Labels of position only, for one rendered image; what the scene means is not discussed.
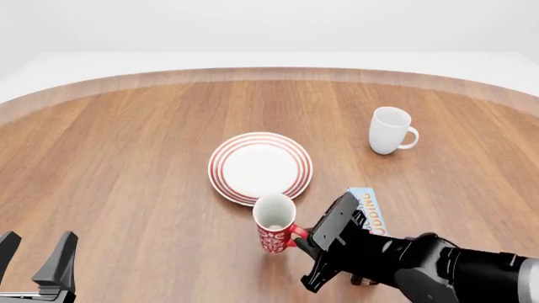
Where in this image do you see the red patterned mug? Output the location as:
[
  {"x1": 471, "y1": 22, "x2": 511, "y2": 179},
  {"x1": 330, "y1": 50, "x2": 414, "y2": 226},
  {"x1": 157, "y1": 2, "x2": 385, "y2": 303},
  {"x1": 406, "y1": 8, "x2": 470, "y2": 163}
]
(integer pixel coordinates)
[{"x1": 251, "y1": 193, "x2": 311, "y2": 255}]

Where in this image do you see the blue pudding box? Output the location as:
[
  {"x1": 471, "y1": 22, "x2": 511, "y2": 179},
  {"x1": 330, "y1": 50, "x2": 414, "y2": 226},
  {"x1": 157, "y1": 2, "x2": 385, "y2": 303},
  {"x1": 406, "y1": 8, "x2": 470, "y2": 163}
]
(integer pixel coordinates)
[{"x1": 345, "y1": 187, "x2": 391, "y2": 288}]

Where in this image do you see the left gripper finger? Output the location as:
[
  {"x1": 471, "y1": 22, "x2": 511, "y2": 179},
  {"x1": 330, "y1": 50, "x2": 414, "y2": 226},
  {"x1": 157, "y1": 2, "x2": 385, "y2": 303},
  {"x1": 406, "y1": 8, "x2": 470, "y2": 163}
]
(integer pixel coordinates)
[
  {"x1": 0, "y1": 230, "x2": 23, "y2": 280},
  {"x1": 31, "y1": 230, "x2": 80, "y2": 293}
]

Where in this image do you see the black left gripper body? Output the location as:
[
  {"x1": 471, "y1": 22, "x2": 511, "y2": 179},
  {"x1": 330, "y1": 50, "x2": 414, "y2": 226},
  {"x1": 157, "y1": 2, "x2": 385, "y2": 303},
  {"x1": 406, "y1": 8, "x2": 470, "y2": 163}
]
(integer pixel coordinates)
[{"x1": 0, "y1": 285, "x2": 77, "y2": 303}]

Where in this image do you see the white mug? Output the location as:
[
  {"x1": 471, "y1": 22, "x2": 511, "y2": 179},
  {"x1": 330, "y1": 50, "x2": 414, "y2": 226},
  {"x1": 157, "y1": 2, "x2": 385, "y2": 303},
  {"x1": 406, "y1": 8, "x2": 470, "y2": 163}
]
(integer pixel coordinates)
[{"x1": 369, "y1": 106, "x2": 420, "y2": 156}]

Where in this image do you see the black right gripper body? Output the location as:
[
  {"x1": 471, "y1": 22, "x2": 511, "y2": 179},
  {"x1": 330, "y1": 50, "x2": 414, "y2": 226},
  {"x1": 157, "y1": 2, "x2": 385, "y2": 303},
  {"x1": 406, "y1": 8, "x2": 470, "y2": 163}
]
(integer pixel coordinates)
[{"x1": 300, "y1": 207, "x2": 375, "y2": 293}]

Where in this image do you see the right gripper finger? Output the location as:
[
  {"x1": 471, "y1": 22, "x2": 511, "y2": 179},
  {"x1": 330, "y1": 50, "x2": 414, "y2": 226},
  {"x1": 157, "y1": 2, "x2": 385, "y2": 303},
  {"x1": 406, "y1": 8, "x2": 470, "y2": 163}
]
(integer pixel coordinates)
[{"x1": 293, "y1": 236, "x2": 323, "y2": 262}]

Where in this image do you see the white plate with red rings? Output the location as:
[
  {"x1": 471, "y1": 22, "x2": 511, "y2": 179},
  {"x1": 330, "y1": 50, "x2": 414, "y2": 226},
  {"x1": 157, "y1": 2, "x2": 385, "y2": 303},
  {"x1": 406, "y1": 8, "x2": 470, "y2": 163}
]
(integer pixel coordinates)
[{"x1": 207, "y1": 131, "x2": 314, "y2": 208}]

